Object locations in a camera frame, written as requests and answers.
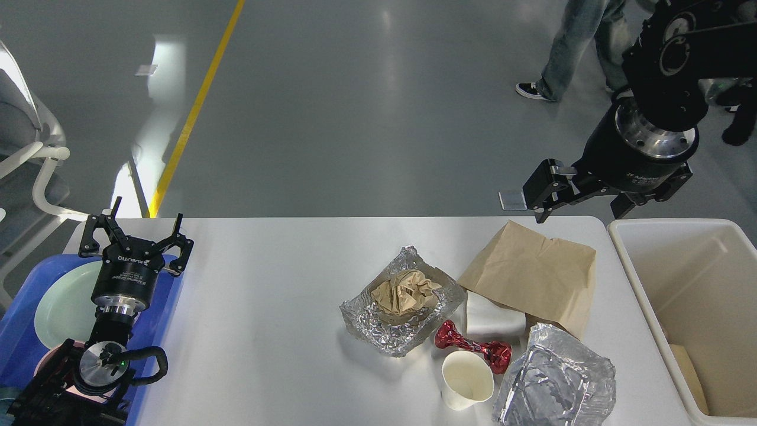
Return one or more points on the beige waste bin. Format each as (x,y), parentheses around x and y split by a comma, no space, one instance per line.
(695,281)

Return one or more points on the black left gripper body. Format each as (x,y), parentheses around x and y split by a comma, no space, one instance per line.
(128,272)

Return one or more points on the light green plate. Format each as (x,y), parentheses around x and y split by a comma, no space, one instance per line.
(66,310)

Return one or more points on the pink mug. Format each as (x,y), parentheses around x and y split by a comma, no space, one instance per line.
(50,355)

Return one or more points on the brown paper bag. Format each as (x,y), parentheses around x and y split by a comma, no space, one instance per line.
(552,280)

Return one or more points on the red foil wrapper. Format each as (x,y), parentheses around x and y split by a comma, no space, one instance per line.
(497,354)

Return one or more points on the white paper cup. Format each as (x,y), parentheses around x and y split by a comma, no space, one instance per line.
(468,380)

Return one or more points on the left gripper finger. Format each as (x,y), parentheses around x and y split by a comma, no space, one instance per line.
(120,247)
(176,239)

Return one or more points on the person in grey sweater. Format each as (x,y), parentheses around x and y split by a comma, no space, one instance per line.
(582,21)

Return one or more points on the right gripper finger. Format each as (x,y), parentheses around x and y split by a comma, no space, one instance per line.
(626,201)
(553,185)

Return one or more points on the white napkin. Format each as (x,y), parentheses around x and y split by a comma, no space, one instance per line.
(487,321)

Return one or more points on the crumpled aluminium foil tray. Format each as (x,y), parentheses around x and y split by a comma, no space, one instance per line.
(396,336)

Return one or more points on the blue plastic tray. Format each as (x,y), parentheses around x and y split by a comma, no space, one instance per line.
(21,349)

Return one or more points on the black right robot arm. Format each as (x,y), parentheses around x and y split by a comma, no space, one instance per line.
(682,43)

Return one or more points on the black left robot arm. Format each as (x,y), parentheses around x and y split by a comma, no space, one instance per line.
(87,384)

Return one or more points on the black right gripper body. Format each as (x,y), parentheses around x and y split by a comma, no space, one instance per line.
(630,154)

